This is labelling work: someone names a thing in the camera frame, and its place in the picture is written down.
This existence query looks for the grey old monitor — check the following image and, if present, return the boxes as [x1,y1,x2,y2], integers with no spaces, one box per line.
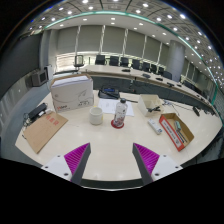
[31,68,49,88]

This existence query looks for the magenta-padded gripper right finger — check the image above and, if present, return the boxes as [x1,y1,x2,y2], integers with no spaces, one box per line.
[132,142,184,186]

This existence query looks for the flat brown cardboard envelope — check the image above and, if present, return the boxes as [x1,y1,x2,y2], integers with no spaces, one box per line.
[22,111,69,154]

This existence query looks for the row of black office chairs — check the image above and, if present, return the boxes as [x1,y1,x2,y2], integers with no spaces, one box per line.
[73,54,174,81]

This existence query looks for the black cable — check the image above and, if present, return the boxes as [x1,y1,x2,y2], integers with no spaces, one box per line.
[118,97,139,104]

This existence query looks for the small green box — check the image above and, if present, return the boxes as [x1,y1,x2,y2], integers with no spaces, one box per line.
[173,120,183,132]

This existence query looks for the red-edged open cardboard box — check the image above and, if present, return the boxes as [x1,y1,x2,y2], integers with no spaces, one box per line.
[158,112,195,153]

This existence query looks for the ceiling lights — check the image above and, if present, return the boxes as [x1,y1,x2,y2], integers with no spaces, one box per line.
[29,0,224,84]

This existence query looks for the black stapler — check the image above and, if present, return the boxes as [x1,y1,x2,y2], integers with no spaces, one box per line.
[147,105,162,113]

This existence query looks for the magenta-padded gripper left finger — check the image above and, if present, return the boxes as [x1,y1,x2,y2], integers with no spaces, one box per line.
[40,142,92,186]

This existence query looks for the clear bottle with white label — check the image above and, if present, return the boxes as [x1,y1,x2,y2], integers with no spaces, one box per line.
[112,97,129,129]

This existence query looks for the black marker pen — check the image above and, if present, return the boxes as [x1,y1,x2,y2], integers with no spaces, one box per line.
[176,129,188,144]

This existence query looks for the white open organizer box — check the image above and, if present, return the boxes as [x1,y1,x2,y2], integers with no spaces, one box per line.
[137,93,165,118]

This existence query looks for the white paper carton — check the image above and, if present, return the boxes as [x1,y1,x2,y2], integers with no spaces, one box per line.
[49,73,95,113]

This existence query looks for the black power strip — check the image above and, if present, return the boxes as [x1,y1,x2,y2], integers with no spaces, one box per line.
[27,102,48,121]

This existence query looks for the white cup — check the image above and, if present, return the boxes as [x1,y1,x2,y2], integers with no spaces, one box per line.
[88,106,104,126]

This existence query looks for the long curved conference desk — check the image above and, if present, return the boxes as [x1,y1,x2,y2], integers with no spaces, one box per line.
[78,64,214,111]

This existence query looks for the white paper sheet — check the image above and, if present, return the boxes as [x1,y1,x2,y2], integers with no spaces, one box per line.
[97,98,135,117]

